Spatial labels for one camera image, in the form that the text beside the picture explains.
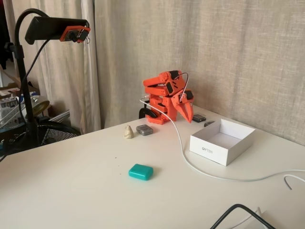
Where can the orange gripper body black servo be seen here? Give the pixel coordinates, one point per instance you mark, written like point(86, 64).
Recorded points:
point(179, 103)

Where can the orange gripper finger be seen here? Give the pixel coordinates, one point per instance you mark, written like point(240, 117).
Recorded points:
point(191, 109)
point(184, 113)

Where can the teal green rounded cube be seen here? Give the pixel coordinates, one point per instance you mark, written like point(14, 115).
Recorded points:
point(140, 171)

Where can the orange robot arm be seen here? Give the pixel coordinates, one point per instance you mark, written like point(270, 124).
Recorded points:
point(155, 91)

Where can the white cardboard box bin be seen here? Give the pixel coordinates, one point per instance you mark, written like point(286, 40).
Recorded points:
point(207, 148)

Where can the black case clear lid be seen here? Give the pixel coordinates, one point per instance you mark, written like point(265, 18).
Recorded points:
point(199, 117)

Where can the black table clamp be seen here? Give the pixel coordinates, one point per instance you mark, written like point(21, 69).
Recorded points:
point(144, 111)

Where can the grey small plastic case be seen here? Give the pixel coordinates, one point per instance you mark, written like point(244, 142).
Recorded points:
point(144, 130)

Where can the beige small figurine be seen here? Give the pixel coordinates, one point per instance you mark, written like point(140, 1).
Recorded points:
point(128, 133)

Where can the beige wide curtain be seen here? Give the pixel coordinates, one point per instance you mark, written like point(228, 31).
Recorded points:
point(214, 47)

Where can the white slatted rack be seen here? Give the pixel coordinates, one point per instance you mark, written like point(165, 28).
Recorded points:
point(60, 116)

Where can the black floor fan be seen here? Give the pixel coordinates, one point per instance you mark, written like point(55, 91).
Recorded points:
point(54, 133)

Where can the brass coloured lamp shade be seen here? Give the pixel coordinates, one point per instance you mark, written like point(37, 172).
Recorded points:
point(40, 106)

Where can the black phone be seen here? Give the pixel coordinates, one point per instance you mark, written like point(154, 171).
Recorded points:
point(52, 28)

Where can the black gooseneck stand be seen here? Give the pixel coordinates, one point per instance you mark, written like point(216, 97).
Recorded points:
point(23, 71)

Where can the brown cardboard box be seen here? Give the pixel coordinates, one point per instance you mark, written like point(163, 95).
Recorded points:
point(14, 80)

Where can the camera on black stand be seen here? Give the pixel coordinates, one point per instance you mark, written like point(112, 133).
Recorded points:
point(71, 83)

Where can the orange camera mount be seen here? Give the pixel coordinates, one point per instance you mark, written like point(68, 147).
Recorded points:
point(64, 35)

